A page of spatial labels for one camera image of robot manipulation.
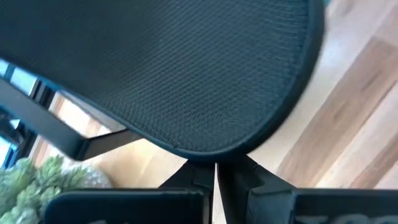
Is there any wooden table with black frame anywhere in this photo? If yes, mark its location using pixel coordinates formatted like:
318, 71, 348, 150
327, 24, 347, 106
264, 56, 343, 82
0, 107, 37, 169

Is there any black slide sandal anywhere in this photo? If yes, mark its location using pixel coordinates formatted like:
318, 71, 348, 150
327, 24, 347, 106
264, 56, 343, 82
0, 0, 326, 163

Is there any wooden shelf black metal frame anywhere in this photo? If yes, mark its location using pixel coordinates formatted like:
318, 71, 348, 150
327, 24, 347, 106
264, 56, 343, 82
0, 60, 141, 169

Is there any green potted plant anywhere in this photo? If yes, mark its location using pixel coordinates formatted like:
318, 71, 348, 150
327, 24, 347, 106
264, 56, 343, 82
0, 154, 113, 224

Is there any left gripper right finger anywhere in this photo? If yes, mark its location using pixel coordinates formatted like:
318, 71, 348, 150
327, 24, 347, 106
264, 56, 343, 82
216, 154, 398, 224

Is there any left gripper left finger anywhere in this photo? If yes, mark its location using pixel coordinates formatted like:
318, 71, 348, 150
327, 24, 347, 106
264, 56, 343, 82
45, 161, 216, 224

